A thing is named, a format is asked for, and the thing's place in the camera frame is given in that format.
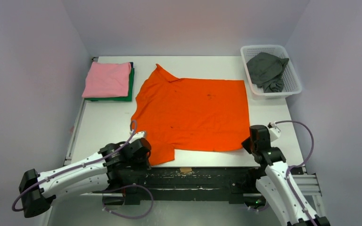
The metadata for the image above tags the orange t shirt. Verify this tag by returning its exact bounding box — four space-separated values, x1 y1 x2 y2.
132 65 250 165

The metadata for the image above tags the pink folded t shirt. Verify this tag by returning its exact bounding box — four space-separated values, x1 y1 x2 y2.
82 62 131 96

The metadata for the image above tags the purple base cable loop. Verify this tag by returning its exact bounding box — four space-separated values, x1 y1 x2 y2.
101 184 155 219

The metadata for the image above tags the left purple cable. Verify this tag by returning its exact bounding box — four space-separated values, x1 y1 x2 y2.
11 119 139 213

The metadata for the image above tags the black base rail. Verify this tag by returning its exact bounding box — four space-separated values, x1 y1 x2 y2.
102 167 260 206

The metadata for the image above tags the green folded t shirt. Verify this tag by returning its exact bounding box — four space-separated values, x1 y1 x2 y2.
82 67 135 102

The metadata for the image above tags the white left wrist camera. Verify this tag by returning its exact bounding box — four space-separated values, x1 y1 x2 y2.
129 131 147 143

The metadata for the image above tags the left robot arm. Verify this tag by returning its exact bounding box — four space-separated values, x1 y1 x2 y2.
12 137 151 218

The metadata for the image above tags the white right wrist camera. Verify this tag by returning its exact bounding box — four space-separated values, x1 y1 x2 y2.
267 122 281 142

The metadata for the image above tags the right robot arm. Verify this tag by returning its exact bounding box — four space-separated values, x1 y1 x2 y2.
242 123 330 226

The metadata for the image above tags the white plastic basket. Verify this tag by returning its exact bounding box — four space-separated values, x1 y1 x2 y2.
240 44 302 100

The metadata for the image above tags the dark grey t shirt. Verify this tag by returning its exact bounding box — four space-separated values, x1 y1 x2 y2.
246 52 289 93

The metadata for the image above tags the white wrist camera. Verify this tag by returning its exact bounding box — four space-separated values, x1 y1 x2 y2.
129 131 147 143
267 122 281 142

